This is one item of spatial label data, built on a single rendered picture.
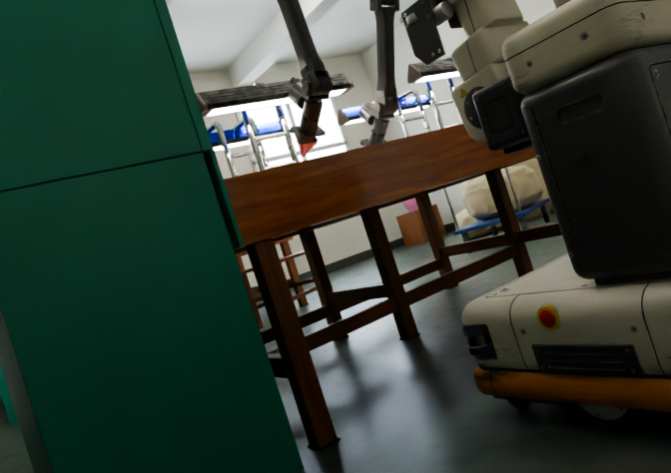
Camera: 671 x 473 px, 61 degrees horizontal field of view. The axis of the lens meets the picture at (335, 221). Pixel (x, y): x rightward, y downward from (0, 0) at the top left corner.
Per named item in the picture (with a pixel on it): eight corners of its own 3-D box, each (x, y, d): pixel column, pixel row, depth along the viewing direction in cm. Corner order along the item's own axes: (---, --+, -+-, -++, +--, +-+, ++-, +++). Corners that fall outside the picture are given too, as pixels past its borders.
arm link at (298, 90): (310, 84, 168) (333, 82, 173) (289, 66, 174) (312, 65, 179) (301, 120, 175) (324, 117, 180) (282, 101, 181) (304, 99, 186)
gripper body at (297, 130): (288, 132, 182) (292, 111, 177) (314, 127, 188) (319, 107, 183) (299, 143, 178) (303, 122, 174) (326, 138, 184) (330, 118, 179)
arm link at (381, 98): (378, -12, 196) (400, -10, 203) (367, -9, 201) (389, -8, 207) (380, 115, 206) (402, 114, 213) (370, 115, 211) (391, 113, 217)
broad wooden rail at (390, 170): (606, 134, 250) (593, 93, 250) (239, 247, 149) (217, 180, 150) (582, 142, 260) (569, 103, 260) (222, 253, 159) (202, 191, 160)
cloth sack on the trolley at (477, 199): (558, 196, 507) (545, 154, 507) (507, 216, 465) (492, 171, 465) (509, 209, 553) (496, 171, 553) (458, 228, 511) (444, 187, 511)
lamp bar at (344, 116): (434, 104, 318) (430, 91, 318) (346, 121, 283) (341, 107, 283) (424, 109, 324) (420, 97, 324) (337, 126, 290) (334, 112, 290)
